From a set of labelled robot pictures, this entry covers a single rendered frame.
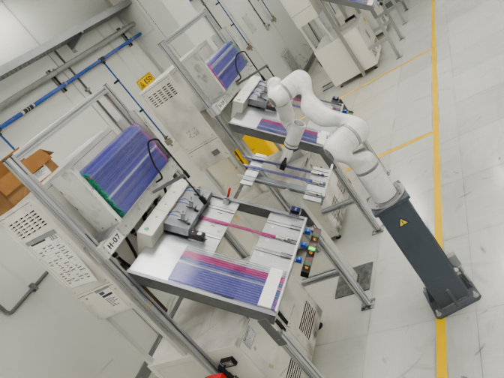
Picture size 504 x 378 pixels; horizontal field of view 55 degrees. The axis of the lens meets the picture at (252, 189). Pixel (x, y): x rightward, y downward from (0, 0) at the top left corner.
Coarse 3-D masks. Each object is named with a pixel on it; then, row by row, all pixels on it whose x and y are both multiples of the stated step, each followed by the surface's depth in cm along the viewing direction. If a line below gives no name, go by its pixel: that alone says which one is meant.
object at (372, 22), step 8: (376, 0) 769; (392, 0) 718; (400, 0) 782; (344, 8) 782; (352, 8) 744; (376, 8) 747; (392, 8) 724; (408, 8) 787; (336, 16) 769; (368, 16) 744; (384, 16) 768; (400, 16) 727; (336, 24) 764; (376, 24) 747; (376, 32) 754
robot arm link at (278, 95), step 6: (276, 78) 242; (270, 84) 238; (276, 84) 239; (270, 90) 232; (276, 90) 229; (282, 90) 229; (270, 96) 231; (276, 96) 229; (282, 96) 229; (288, 96) 230; (270, 102) 233; (276, 102) 230; (282, 102) 230
